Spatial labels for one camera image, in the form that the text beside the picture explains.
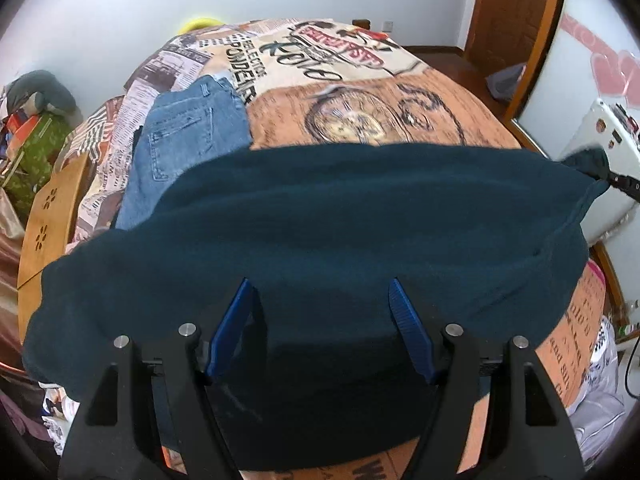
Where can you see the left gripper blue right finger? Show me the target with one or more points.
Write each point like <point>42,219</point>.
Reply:
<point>418,344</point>

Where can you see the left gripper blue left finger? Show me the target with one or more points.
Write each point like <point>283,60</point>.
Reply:
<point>223,330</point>

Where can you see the dark teal pants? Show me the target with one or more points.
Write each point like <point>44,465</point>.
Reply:
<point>490,238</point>

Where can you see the white sliding wardrobe door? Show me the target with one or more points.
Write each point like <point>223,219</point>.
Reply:
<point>557,107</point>

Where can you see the folded blue jeans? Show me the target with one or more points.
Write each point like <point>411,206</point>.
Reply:
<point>182,130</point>

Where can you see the brown wooden door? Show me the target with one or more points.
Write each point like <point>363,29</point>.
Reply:
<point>503,33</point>

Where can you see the wooden lap tray table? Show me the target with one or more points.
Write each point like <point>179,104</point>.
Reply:
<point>49,229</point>

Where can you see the printed newspaper-pattern bedspread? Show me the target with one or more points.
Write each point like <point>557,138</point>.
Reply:
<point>144,398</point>

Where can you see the green storage bag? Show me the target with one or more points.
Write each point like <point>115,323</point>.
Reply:
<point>32,153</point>

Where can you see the yellow pillow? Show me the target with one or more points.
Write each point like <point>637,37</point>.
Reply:
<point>198,23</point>

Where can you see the wooden bed post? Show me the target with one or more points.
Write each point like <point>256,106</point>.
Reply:
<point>362,23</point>

